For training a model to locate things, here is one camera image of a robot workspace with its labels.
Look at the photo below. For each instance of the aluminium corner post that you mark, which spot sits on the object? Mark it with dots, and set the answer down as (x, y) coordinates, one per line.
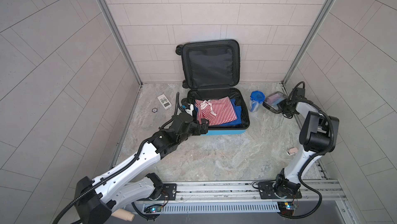
(118, 38)
(310, 36)

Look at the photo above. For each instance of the small pink white gadget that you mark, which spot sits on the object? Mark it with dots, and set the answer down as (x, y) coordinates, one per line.
(292, 151)

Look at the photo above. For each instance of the blue shirt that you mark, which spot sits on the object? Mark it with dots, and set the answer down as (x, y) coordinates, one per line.
(237, 112)

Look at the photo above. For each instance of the circuit board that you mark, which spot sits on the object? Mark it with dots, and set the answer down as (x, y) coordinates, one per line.
(154, 209)
(287, 208)

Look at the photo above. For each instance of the aluminium corner post left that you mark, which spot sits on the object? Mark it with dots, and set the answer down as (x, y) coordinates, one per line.
(118, 38)

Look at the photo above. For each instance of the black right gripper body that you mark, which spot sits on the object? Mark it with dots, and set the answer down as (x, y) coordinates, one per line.
(285, 105)

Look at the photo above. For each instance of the beige handle tool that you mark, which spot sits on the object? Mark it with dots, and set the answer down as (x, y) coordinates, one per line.
(123, 215)

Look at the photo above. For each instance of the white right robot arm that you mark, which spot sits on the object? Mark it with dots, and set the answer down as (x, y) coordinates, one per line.
(318, 136)

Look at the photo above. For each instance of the white remote with barcode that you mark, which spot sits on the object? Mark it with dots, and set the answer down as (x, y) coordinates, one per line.
(164, 101)

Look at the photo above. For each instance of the blue suitcase black lining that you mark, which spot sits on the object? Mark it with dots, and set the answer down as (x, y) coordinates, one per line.
(212, 70)

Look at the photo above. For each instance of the right circuit board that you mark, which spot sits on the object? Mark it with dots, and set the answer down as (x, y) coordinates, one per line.
(287, 208)

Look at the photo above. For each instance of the left circuit board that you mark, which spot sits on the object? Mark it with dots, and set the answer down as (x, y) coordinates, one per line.
(154, 209)

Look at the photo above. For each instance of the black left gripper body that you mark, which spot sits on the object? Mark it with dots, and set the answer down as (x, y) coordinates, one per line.
(193, 130)

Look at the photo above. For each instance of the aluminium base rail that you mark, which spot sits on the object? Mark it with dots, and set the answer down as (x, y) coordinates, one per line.
(246, 191)

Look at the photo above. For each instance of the pink mesh sponge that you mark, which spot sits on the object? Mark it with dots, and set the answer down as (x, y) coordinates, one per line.
(274, 99)

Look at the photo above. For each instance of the clear toiletry bag black trim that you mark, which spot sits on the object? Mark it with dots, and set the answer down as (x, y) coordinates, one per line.
(274, 109)

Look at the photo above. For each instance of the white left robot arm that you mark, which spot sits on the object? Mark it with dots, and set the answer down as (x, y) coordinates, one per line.
(96, 199)

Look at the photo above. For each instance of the aluminium corner post right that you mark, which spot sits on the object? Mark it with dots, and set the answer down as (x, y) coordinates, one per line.
(310, 36)

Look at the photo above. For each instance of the red white striped shirt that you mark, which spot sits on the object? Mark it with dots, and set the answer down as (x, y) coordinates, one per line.
(217, 111)

